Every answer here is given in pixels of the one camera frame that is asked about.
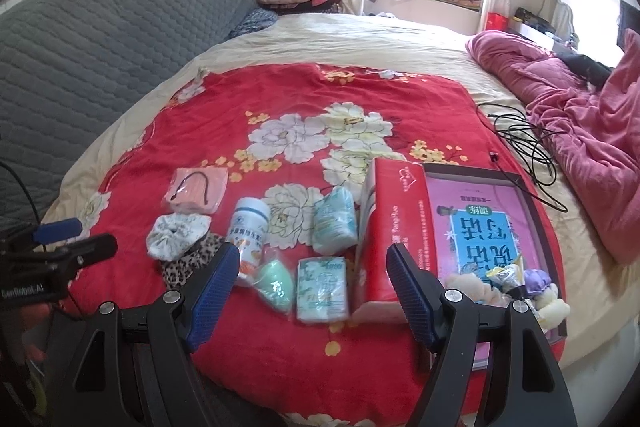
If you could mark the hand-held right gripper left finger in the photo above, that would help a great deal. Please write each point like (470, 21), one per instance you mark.
(215, 292)

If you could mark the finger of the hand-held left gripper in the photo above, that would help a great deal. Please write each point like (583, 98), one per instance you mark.
(90, 247)
(57, 229)

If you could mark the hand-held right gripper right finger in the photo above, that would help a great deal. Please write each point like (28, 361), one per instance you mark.
(412, 302)

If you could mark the leopard print scrunchie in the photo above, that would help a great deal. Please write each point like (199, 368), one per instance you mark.
(185, 264)

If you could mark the plush bunny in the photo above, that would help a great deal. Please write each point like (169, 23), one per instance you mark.
(467, 284)

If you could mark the mint green sponge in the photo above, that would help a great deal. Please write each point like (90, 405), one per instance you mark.
(276, 284)

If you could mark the yellow sachet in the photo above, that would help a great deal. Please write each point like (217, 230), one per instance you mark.
(505, 279)

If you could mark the mint tissue packet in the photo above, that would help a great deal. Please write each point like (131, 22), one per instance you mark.
(332, 222)

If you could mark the cream plush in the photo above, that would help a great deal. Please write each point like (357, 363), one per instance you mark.
(550, 307)

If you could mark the pink book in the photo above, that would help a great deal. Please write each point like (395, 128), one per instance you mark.
(442, 232)
(475, 171)

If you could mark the white floral scrunchie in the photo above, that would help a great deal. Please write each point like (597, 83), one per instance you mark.
(175, 234)

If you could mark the white pill bottle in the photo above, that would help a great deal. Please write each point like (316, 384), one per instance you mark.
(250, 227)

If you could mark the floral print tissue packet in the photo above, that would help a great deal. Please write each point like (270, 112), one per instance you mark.
(322, 289)

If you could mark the red tissue pack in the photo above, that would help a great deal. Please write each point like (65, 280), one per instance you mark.
(395, 207)

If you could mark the pink face mask pack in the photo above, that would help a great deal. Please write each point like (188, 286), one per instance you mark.
(200, 187)

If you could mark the grey quilted headboard cover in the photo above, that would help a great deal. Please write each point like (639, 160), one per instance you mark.
(100, 47)

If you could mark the red floral blanket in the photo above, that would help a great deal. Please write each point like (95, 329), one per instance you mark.
(225, 97)

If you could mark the pink quilt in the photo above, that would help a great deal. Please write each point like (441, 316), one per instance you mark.
(590, 132)

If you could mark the blue patterned cloth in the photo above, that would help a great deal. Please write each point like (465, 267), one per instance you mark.
(252, 24)

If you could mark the black garment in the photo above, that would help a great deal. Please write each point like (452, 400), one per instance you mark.
(585, 67)

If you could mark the red box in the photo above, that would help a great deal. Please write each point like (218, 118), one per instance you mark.
(497, 22)

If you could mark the black bag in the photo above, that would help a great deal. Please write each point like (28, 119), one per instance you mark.
(532, 19)

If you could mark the dark screen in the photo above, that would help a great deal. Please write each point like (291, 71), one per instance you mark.
(629, 22)

